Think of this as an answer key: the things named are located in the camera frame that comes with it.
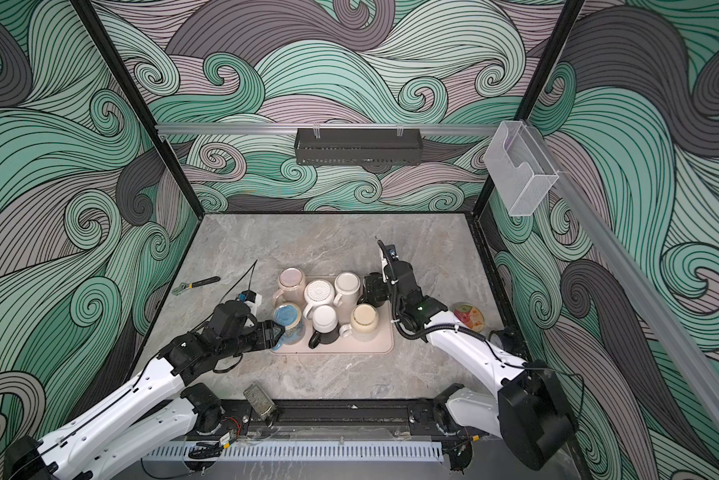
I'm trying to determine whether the white slotted cable duct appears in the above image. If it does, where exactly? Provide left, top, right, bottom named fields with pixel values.
left=142, top=440, right=445, bottom=464

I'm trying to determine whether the blue mug yellow inside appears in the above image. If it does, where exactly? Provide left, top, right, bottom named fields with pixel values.
left=274, top=302, right=306, bottom=350

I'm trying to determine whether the black glossy mug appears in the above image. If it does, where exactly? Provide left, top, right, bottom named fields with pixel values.
left=357, top=283, right=375, bottom=306

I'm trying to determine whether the pink iridescent mug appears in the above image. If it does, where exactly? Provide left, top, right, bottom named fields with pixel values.
left=273, top=267, right=307, bottom=307

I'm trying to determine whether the black wire wall basket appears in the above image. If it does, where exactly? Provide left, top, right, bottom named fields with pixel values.
left=295, top=127, right=423, bottom=166

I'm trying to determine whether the colourful round tin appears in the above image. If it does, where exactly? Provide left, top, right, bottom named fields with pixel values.
left=453, top=302, right=485, bottom=333

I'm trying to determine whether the black alarm clock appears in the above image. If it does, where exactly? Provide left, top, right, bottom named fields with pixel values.
left=487, top=328, right=521, bottom=356

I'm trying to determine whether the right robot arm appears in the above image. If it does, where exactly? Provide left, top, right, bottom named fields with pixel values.
left=369, top=259, right=579, bottom=471

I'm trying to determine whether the small metal device front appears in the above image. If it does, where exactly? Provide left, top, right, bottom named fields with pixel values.
left=244, top=384, right=277, bottom=420

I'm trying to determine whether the pink silicone tray mat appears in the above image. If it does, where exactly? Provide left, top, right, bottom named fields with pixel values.
left=275, top=276, right=393, bottom=355

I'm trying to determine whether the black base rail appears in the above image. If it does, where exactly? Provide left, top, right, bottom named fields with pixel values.
left=172, top=397, right=571, bottom=439

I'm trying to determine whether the black mug white base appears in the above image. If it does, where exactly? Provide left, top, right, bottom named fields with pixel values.
left=308, top=305, right=340, bottom=349

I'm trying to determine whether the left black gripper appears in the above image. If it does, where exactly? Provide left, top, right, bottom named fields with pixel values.
left=220, top=319, right=288, bottom=361

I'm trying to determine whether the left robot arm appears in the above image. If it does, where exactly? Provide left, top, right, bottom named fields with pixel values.
left=3, top=300, right=285, bottom=479

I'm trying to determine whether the cream speckled mug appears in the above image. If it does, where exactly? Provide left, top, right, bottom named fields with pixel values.
left=340, top=304, right=379, bottom=342

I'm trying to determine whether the clear acrylic wall holder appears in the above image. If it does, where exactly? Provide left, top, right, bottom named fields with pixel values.
left=483, top=121, right=559, bottom=217

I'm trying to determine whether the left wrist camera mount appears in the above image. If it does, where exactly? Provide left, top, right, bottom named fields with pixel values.
left=237, top=289, right=263, bottom=315

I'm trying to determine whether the white ribbed-bottom mug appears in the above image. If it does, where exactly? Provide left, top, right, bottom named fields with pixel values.
left=303, top=279, right=336, bottom=319

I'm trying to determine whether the tall white mug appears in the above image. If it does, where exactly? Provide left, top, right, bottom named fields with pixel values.
left=334, top=272, right=363, bottom=307

